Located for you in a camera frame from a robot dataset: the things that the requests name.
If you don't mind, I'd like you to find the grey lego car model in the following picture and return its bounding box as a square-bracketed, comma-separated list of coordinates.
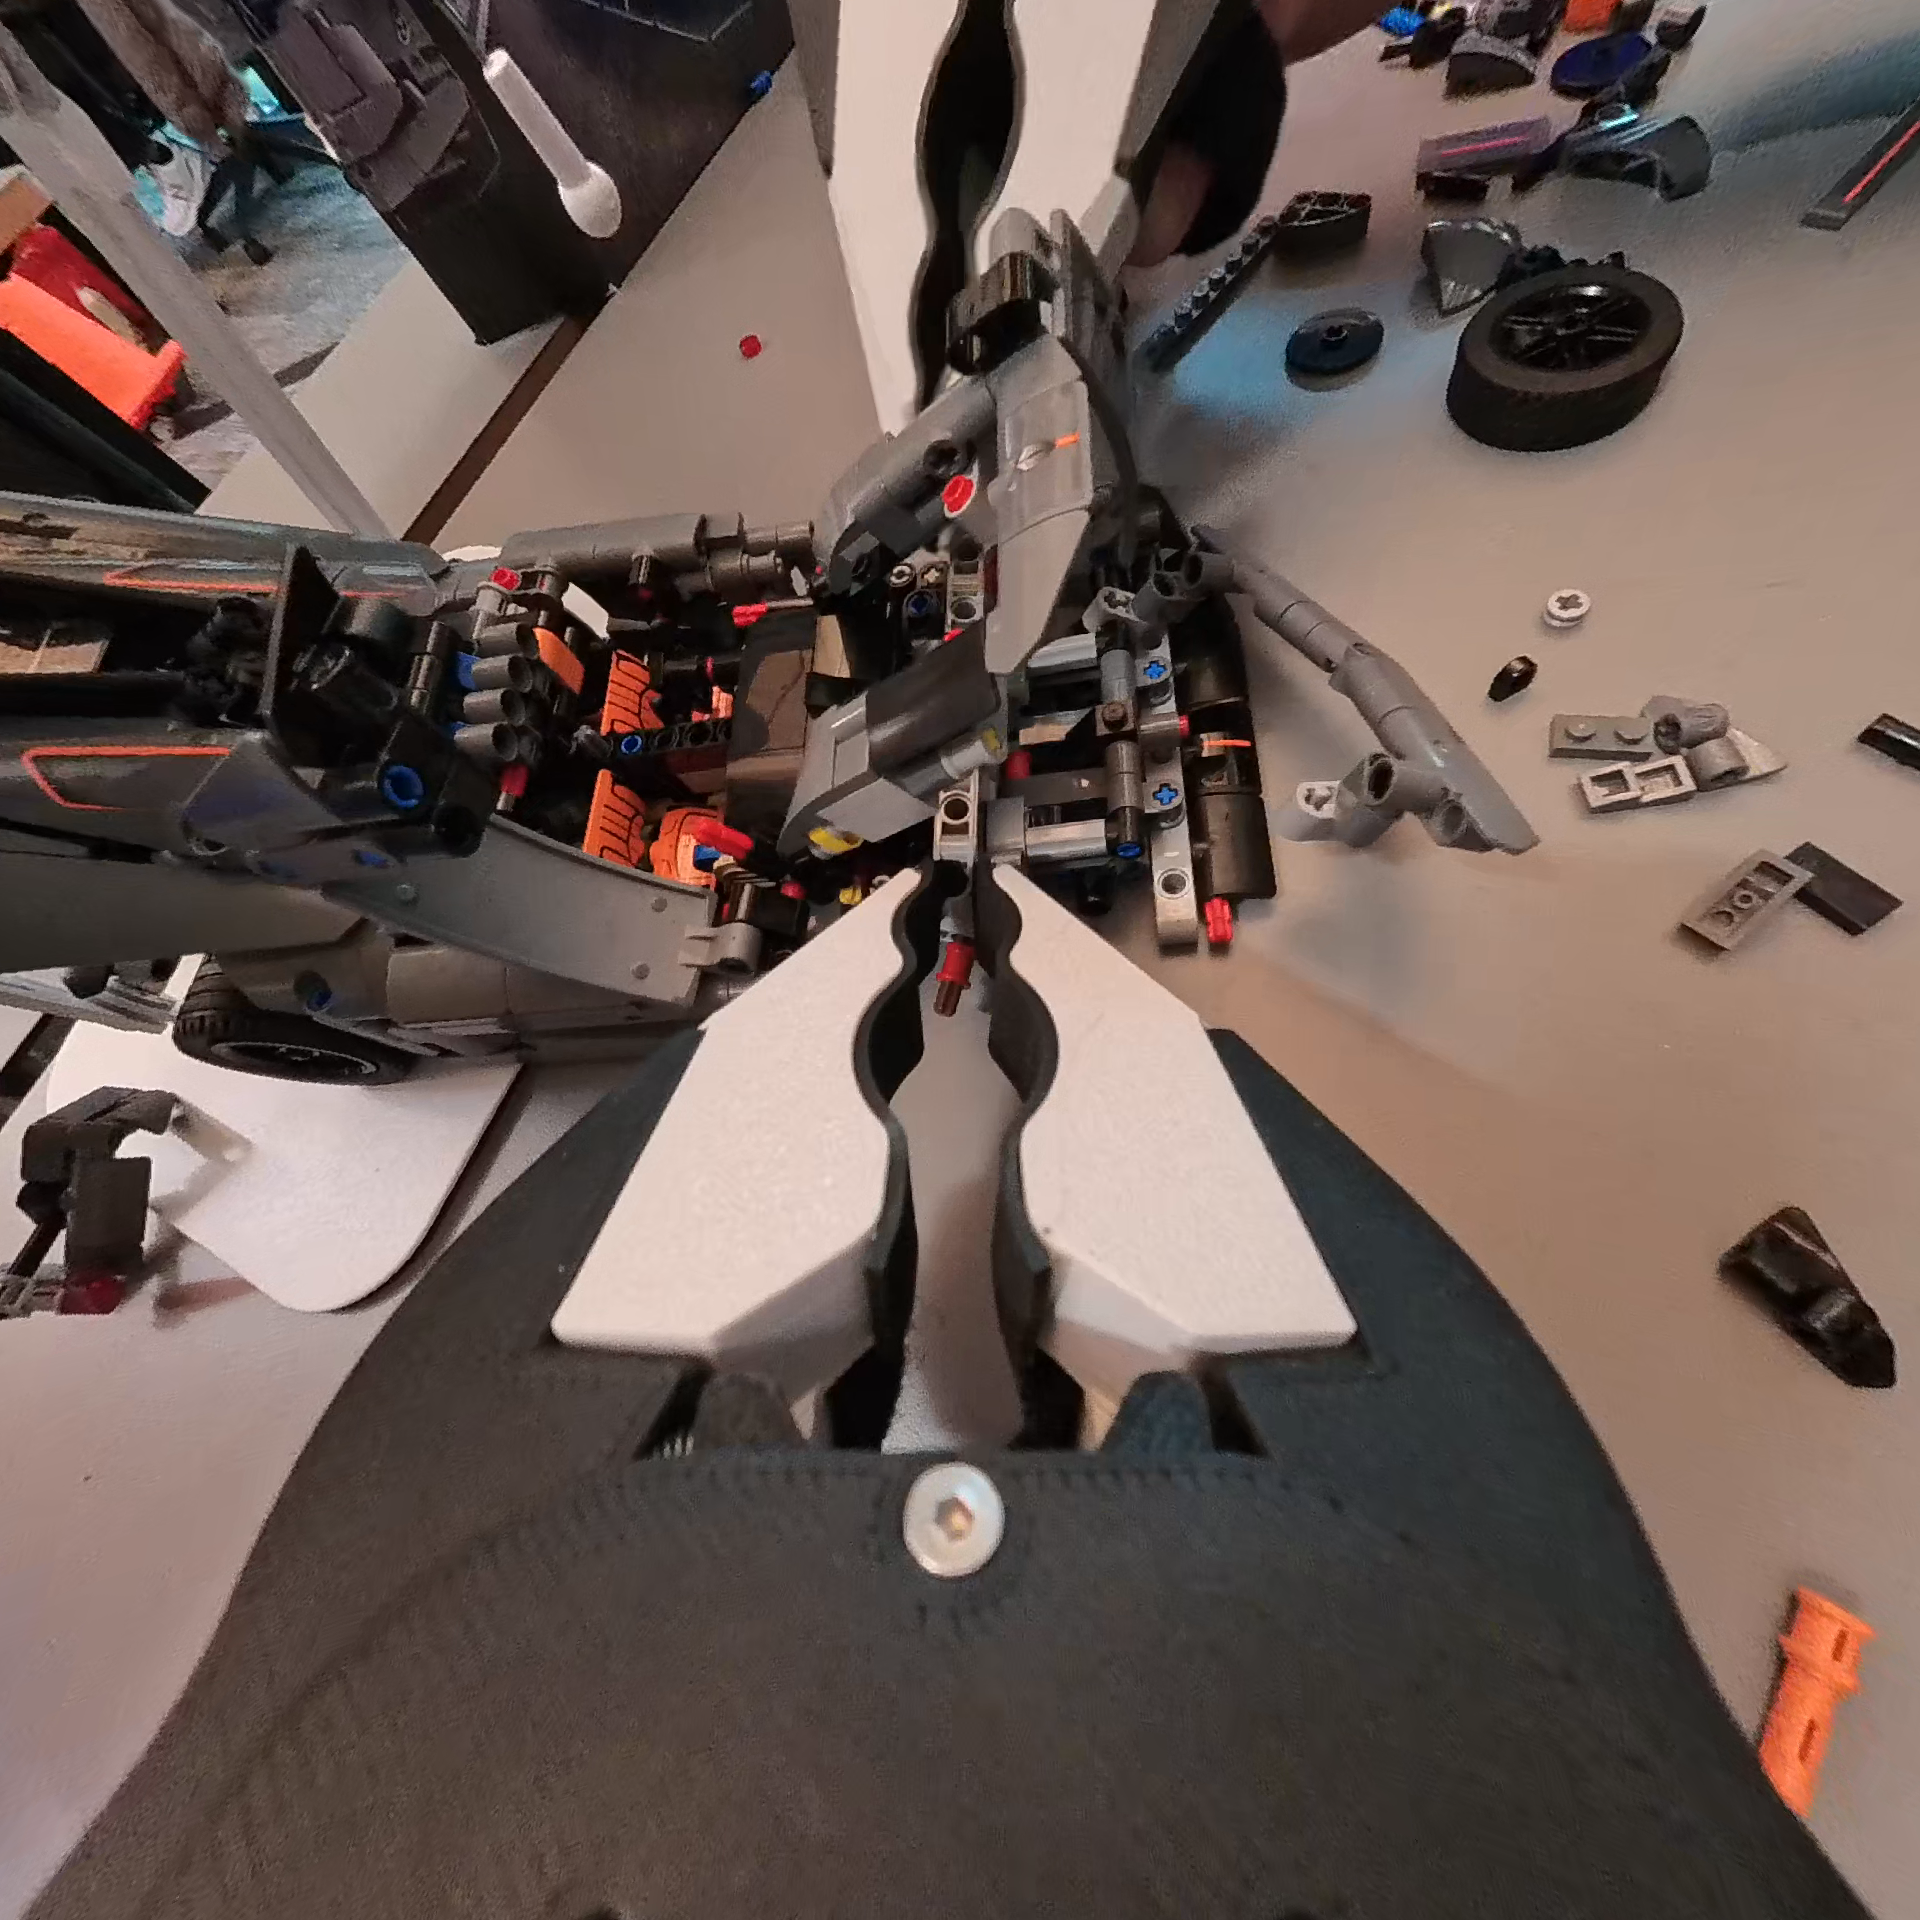
[0, 210, 1277, 1087]

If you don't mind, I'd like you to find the black lego wheel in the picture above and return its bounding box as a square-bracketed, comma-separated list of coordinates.
[1444, 262, 1688, 455]

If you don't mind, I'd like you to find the black lego tile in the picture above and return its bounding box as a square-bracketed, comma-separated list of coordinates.
[1786, 842, 1904, 936]

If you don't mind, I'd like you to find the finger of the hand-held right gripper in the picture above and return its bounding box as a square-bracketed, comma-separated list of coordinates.
[989, 0, 1259, 274]
[784, 0, 969, 440]

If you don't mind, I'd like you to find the grey curved lego shell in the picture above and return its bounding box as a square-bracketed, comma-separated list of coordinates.
[1417, 216, 1529, 318]

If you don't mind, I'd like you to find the grey metal bar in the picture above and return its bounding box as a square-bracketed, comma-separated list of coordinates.
[0, 22, 408, 541]

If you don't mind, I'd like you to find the dark red-striped lego tile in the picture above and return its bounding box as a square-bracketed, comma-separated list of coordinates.
[1800, 104, 1920, 230]

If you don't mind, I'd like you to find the black lego slope piece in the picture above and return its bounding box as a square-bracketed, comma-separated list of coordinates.
[1716, 1205, 1899, 1389]

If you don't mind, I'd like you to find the grey lego panel strip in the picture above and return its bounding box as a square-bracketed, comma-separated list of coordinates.
[1192, 521, 1545, 858]

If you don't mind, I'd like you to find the grey lego connector assembly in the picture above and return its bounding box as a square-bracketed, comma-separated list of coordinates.
[1551, 695, 1789, 815]

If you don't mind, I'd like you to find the pile of loose lego parts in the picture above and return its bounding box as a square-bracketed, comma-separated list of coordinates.
[1376, 0, 1714, 204]

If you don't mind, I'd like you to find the black lego sub-assembly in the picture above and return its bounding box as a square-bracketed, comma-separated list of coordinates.
[0, 1084, 255, 1326]

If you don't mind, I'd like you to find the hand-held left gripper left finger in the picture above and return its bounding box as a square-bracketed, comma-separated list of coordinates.
[552, 870, 917, 1445]

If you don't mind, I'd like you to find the white rounded mat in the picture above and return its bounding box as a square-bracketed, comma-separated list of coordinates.
[45, 959, 531, 1316]

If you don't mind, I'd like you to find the orange box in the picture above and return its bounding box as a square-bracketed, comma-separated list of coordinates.
[0, 269, 191, 436]

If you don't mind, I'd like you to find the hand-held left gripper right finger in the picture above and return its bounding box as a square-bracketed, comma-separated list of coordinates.
[984, 865, 1356, 1445]

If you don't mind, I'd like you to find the grey studded lego plate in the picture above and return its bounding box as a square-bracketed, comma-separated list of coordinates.
[1681, 848, 1809, 950]

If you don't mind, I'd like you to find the orange lego pin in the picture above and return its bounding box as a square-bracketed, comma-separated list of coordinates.
[1755, 1586, 1877, 1818]

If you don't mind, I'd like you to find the person's right hand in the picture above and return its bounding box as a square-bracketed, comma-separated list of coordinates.
[1123, 0, 1389, 269]

